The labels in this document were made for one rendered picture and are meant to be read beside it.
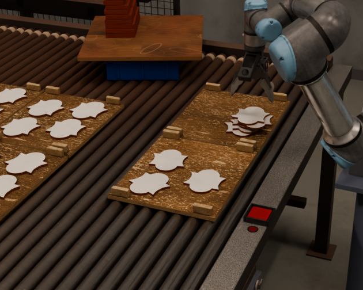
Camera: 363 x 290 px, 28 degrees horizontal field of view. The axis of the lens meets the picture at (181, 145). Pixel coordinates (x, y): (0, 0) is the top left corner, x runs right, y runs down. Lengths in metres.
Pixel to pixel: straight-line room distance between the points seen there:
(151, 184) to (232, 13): 3.35
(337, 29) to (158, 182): 0.73
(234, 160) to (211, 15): 3.24
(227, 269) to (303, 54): 0.60
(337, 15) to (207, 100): 0.95
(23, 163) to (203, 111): 0.70
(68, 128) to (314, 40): 1.04
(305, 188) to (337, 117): 1.91
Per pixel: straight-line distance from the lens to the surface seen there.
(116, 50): 2.99
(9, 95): 2.91
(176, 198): 2.18
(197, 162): 2.36
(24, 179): 2.35
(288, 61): 1.91
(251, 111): 2.57
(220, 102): 2.75
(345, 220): 3.77
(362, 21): 5.19
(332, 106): 2.08
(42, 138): 2.58
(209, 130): 2.55
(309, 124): 2.66
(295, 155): 2.45
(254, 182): 2.29
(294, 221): 3.72
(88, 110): 2.72
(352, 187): 2.40
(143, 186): 2.23
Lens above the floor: 2.14
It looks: 29 degrees down
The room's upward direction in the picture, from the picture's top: 2 degrees counter-clockwise
